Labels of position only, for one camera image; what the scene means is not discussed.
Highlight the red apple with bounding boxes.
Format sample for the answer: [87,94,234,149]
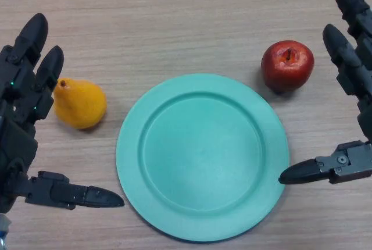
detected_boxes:
[260,40,316,94]

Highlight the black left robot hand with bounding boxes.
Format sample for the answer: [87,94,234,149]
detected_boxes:
[0,13,126,215]

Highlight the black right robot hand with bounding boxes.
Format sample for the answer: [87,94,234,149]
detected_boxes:
[278,0,372,185]

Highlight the green round plate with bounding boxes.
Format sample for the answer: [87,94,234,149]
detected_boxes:
[116,73,290,244]

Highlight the yellow pear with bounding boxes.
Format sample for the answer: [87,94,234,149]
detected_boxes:
[53,77,107,130]

